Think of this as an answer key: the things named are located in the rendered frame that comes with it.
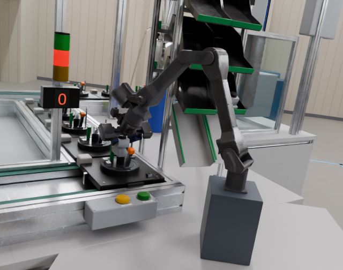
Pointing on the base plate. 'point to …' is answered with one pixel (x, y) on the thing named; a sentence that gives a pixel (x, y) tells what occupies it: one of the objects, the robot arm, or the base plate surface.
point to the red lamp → (61, 58)
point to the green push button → (143, 195)
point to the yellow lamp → (60, 73)
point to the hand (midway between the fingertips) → (121, 139)
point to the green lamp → (61, 42)
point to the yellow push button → (122, 199)
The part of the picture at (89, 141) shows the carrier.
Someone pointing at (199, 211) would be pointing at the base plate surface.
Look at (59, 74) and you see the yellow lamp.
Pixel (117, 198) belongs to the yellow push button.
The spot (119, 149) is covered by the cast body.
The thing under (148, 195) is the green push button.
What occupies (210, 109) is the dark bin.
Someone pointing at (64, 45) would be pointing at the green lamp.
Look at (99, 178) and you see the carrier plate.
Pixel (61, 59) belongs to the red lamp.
